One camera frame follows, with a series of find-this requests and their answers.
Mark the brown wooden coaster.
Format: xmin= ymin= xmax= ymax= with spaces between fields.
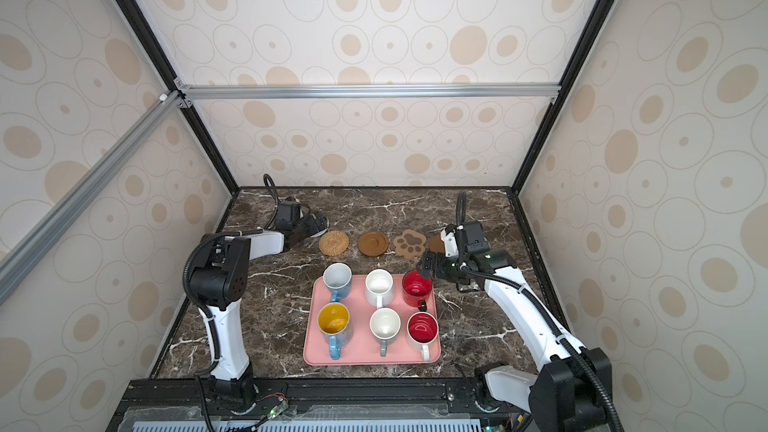
xmin=428 ymin=234 xmax=445 ymax=253
xmin=357 ymin=231 xmax=389 ymax=257

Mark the woven rattan round coaster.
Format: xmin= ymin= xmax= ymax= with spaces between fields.
xmin=318 ymin=230 xmax=350 ymax=257

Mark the brown paw shaped coaster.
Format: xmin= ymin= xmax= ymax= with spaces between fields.
xmin=393 ymin=229 xmax=427 ymax=260

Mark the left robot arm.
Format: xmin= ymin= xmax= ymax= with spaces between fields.
xmin=182 ymin=174 xmax=328 ymax=409

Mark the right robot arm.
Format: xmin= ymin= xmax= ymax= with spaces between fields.
xmin=416 ymin=193 xmax=623 ymax=431

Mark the dark red mug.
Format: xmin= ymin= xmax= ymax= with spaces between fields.
xmin=402 ymin=271 xmax=433 ymax=312

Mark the blue floral mug white inside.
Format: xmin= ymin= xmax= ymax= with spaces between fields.
xmin=322 ymin=263 xmax=353 ymax=303

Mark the white mug rear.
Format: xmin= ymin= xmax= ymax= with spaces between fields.
xmin=365 ymin=269 xmax=395 ymax=309

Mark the white mug red inside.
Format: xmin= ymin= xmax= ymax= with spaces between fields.
xmin=406 ymin=312 xmax=439 ymax=363

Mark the white mug front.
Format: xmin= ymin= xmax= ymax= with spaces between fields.
xmin=369 ymin=307 xmax=401 ymax=357

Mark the blue mug yellow inside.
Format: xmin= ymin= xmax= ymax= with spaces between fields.
xmin=317 ymin=302 xmax=354 ymax=360

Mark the pink rectangular tray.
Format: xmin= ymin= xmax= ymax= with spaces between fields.
xmin=303 ymin=274 xmax=423 ymax=366

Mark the left diagonal aluminium bar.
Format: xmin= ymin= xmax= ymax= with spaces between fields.
xmin=1 ymin=90 xmax=182 ymax=302

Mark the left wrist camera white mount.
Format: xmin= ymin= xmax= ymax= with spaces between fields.
xmin=271 ymin=200 xmax=302 ymax=231

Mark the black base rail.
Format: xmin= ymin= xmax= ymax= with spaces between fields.
xmin=105 ymin=375 xmax=625 ymax=432

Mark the horizontal aluminium frame bar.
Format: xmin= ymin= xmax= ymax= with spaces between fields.
xmin=180 ymin=82 xmax=561 ymax=100

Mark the left black frame post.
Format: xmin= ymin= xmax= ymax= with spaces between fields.
xmin=114 ymin=0 xmax=240 ymax=196

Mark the black frame post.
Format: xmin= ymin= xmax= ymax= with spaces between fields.
xmin=114 ymin=0 xmax=240 ymax=196
xmin=510 ymin=0 xmax=616 ymax=196

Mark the right black frame post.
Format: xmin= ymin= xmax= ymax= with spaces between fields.
xmin=510 ymin=0 xmax=616 ymax=196

